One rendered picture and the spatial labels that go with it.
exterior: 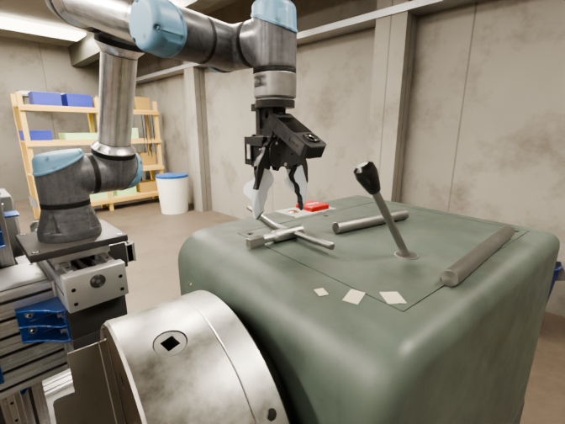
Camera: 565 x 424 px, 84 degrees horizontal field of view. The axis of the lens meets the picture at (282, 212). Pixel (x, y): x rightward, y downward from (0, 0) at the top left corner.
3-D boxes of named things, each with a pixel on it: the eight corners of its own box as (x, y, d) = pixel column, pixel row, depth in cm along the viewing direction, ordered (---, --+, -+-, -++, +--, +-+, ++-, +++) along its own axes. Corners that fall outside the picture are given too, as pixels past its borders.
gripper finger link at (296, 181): (296, 198, 68) (282, 161, 64) (315, 203, 64) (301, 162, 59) (286, 206, 67) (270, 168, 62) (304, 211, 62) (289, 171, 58)
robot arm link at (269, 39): (266, 15, 58) (307, 4, 53) (267, 79, 60) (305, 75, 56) (237, 1, 51) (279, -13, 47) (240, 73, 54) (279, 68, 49)
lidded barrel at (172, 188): (197, 210, 581) (194, 174, 564) (167, 217, 541) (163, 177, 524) (182, 206, 619) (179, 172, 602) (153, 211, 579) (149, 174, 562)
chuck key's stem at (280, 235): (251, 251, 51) (304, 236, 58) (250, 238, 50) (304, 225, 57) (245, 247, 53) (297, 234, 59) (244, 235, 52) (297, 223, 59)
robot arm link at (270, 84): (305, 74, 54) (267, 68, 49) (304, 102, 55) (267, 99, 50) (278, 79, 60) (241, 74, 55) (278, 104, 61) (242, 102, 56)
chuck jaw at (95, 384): (148, 411, 41) (126, 320, 43) (157, 417, 37) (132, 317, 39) (42, 467, 34) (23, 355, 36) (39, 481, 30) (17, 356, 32)
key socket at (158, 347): (192, 361, 34) (193, 342, 33) (166, 382, 32) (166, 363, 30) (174, 344, 36) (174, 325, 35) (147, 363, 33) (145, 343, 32)
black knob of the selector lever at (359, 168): (364, 191, 47) (366, 159, 46) (383, 194, 45) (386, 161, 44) (347, 194, 45) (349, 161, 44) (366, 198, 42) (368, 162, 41)
